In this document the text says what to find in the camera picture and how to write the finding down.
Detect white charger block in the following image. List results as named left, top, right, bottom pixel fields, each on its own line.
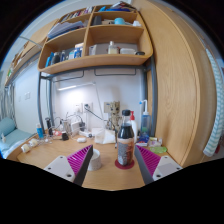
left=70, top=121, right=81, bottom=134

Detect small blue bottle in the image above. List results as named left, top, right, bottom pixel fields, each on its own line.
left=35, top=123, right=44, bottom=139

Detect green-white striped towel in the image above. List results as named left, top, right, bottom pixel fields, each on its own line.
left=202, top=48, right=224, bottom=158

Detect white crumpled tissue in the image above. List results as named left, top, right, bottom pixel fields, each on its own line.
left=94, top=128, right=117, bottom=145

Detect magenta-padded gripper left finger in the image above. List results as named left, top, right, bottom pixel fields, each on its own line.
left=43, top=144, right=95, bottom=187

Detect wooden tree figurine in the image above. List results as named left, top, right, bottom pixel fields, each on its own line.
left=108, top=101, right=123, bottom=133

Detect wooden wardrobe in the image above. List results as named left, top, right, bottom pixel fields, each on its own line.
left=131, top=0, right=218, bottom=168

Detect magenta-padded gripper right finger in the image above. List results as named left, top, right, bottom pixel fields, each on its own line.
left=134, top=144, right=184, bottom=186

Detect wooden shelf unit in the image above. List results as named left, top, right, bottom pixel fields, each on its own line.
left=37, top=1, right=154, bottom=75

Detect blue flat packet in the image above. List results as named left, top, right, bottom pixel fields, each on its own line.
left=136, top=133, right=150, bottom=147

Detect dark cola plastic bottle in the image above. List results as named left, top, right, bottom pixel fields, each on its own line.
left=116, top=109, right=136, bottom=167

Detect white wall socket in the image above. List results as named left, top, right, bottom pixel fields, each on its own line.
left=82, top=102, right=94, bottom=114

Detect slim black bottle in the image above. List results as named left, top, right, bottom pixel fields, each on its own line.
left=45, top=117, right=53, bottom=136

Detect white power strip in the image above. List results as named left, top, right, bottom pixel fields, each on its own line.
left=79, top=130, right=94, bottom=138

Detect blue spray bottle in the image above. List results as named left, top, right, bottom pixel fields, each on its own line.
left=139, top=99, right=152, bottom=136

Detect light blue pillow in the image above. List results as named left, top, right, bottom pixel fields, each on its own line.
left=0, top=117, right=17, bottom=138

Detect white light bar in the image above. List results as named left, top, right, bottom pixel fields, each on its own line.
left=57, top=81, right=96, bottom=92

